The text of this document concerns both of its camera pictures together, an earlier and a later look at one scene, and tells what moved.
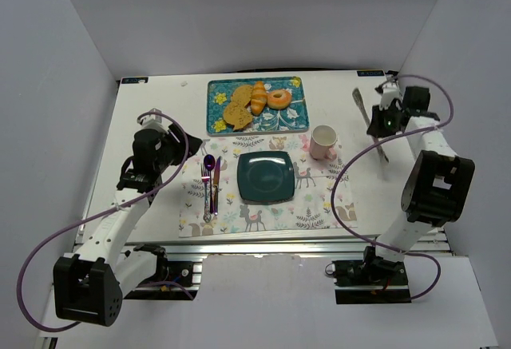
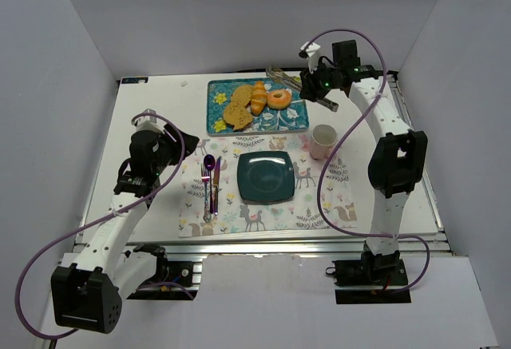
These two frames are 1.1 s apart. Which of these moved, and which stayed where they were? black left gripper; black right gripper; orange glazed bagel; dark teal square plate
Moved: black right gripper
Stayed: dark teal square plate; black left gripper; orange glazed bagel
